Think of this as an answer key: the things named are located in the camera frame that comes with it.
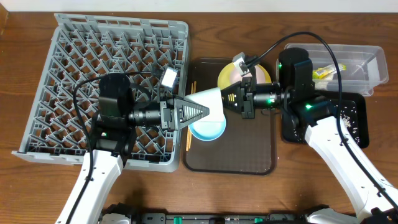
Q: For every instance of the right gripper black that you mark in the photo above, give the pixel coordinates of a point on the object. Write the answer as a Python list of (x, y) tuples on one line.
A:
[(246, 99)]

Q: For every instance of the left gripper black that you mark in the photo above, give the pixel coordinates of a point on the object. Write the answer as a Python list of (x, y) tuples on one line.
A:
[(168, 115)]

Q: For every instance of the white plastic cup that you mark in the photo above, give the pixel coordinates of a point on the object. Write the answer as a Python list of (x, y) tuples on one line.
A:
[(212, 100)]

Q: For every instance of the wooden chopstick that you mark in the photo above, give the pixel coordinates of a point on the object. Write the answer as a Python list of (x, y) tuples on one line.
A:
[(188, 140), (194, 87)]

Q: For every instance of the light blue saucer plate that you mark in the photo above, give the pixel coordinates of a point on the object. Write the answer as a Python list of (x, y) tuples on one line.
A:
[(207, 131)]

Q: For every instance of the green snack wrapper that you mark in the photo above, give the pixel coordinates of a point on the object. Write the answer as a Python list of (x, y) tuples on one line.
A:
[(324, 72)]

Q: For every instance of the white pink bowl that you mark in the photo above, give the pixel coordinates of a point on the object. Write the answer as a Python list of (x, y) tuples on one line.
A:
[(262, 75)]

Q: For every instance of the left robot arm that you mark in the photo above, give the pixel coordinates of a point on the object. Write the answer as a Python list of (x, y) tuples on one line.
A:
[(112, 136)]

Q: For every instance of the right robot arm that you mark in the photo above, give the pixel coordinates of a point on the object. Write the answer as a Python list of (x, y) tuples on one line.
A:
[(312, 118)]

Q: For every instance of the clear plastic waste bin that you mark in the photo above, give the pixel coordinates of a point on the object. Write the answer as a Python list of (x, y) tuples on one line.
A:
[(362, 66)]

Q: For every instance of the yellow round plate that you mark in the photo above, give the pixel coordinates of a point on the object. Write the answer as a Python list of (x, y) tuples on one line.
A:
[(223, 78)]

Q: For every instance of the dark brown serving tray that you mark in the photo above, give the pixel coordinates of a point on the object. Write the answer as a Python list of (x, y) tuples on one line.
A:
[(247, 146)]

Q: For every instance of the spilled rice pile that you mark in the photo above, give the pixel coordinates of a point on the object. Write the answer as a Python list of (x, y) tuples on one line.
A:
[(350, 119)]

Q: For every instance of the black rectangular tray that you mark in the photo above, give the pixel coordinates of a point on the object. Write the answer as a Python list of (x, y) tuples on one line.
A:
[(348, 99)]

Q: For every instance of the grey plastic dish rack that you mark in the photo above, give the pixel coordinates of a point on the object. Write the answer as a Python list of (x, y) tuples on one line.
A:
[(83, 48)]

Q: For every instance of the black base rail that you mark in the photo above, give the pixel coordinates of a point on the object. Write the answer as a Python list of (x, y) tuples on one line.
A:
[(161, 218)]

